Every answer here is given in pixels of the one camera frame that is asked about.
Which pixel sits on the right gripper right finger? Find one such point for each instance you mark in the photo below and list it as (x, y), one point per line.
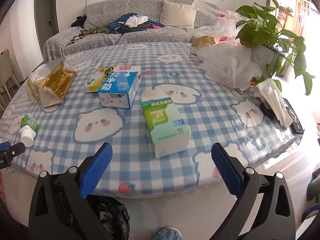
(275, 218)

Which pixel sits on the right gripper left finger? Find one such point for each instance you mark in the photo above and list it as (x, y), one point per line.
(59, 209)

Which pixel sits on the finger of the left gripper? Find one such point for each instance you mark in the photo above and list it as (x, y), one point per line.
(9, 152)

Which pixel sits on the white pill bottle green label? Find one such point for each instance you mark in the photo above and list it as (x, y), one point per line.
(28, 130)

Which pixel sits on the gold foil package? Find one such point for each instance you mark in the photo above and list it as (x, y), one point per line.
(53, 89)

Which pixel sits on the yellow white snack wrapper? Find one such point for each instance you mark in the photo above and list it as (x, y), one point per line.
(93, 84)

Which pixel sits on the blue milk carton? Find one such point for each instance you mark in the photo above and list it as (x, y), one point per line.
(120, 87)

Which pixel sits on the green medicine box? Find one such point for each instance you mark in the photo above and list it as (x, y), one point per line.
(168, 130)

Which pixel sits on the clear bag yellow ribbon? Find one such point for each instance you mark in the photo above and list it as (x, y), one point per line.
(34, 80)

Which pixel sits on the black lined trash bin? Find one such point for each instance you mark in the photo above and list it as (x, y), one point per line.
(113, 215)

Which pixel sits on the person's left hand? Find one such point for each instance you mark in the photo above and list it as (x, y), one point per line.
(2, 193)

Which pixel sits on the beige dining chair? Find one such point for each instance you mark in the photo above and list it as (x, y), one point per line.
(7, 71)

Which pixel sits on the blue fuzzy slipper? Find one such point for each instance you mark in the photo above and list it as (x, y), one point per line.
(168, 233)

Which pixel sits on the stack of white napkins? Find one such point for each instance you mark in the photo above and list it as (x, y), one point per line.
(271, 94)

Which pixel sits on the grey green door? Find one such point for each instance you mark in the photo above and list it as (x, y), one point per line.
(45, 21)

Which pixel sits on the blue checkered bear tablecloth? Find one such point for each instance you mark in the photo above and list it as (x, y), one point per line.
(69, 132)

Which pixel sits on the black bag on sofa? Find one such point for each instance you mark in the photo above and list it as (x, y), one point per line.
(80, 21)

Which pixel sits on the white crumpled plastic bag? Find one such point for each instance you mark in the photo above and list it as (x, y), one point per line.
(228, 65)

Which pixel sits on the potted green plant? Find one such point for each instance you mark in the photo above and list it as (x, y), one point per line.
(259, 27)

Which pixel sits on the pile of clothes on sofa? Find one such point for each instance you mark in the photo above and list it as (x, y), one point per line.
(129, 23)

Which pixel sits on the white red plastic bag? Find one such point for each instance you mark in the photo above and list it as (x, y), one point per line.
(225, 26)

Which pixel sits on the beige cushion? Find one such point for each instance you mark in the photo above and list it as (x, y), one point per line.
(178, 15)

